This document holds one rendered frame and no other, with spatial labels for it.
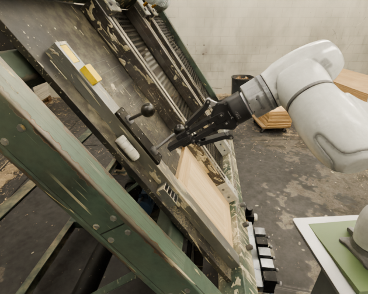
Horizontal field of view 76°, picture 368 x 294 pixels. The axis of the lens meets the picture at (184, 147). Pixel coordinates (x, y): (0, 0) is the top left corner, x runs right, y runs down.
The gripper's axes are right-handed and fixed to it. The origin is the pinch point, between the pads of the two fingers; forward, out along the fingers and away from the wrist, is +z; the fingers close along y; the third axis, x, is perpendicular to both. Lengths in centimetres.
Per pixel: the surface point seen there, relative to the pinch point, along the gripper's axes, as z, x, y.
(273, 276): 6, 8, 78
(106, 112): 13.0, 2.0, -17.5
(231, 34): -45, 568, 32
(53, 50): 13.2, 2.1, -36.9
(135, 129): 10.5, 4.0, -8.7
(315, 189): -32, 175, 196
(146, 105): 0.5, -1.7, -13.3
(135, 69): 11.9, 38.5, -22.7
